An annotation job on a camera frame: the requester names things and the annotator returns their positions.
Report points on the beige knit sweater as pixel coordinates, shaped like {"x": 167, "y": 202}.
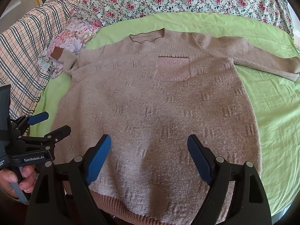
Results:
{"x": 149, "y": 92}

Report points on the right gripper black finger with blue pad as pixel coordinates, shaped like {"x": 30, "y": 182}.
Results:
{"x": 61, "y": 194}
{"x": 249, "y": 204}
{"x": 32, "y": 120}

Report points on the white pink floral quilt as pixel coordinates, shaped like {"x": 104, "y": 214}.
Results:
{"x": 106, "y": 12}

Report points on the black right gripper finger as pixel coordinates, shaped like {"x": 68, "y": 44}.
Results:
{"x": 56, "y": 133}

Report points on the plaid checked blanket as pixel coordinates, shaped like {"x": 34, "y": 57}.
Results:
{"x": 22, "y": 44}

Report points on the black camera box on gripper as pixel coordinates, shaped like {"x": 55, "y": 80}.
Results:
{"x": 5, "y": 123}

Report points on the person's left hand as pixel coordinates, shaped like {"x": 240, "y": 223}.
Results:
{"x": 27, "y": 184}

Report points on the purple pink floral pillow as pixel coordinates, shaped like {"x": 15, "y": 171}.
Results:
{"x": 73, "y": 37}

